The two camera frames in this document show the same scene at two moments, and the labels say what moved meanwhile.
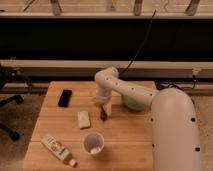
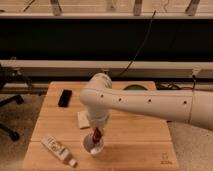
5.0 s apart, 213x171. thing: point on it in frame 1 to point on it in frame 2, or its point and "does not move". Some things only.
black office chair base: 8,101 does not move
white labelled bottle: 58,149 does not move
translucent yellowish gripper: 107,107 to 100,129
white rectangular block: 84,119 does not move
